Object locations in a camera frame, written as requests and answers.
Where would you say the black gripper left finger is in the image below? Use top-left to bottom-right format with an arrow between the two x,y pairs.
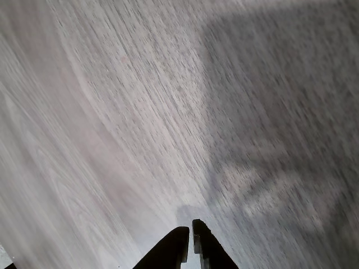
133,226 -> 190,269

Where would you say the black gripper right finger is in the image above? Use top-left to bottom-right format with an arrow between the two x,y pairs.
192,219 -> 239,269

